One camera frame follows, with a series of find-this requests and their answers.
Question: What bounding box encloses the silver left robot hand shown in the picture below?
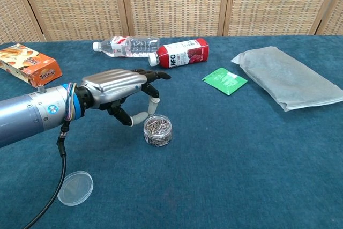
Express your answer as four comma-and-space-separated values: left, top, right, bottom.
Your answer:
74, 68, 172, 127

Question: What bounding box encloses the clear jar of paper clips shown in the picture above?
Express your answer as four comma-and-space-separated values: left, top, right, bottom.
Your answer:
143, 115, 173, 148

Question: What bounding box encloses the orange biscuit box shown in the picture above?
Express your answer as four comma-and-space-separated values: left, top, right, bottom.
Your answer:
0, 43, 63, 90

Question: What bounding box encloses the clear water bottle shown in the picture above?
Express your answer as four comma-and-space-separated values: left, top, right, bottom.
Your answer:
92, 35, 161, 58

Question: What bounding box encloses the red NFC juice bottle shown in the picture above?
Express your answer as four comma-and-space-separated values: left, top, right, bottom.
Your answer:
148, 38, 210, 70

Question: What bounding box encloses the woven folding screen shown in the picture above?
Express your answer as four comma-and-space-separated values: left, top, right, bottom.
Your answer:
0, 0, 343, 45

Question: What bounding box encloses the clear round plastic lid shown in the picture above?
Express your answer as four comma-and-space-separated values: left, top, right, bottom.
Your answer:
57, 171, 94, 207

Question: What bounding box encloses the green sachet packet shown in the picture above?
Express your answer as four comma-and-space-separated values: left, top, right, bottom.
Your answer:
202, 67, 248, 97

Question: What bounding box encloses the grey folded cloth bag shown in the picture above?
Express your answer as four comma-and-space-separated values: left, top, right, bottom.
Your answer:
230, 46, 343, 112

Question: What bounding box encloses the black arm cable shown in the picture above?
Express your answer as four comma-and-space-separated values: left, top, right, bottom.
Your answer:
23, 118, 72, 229

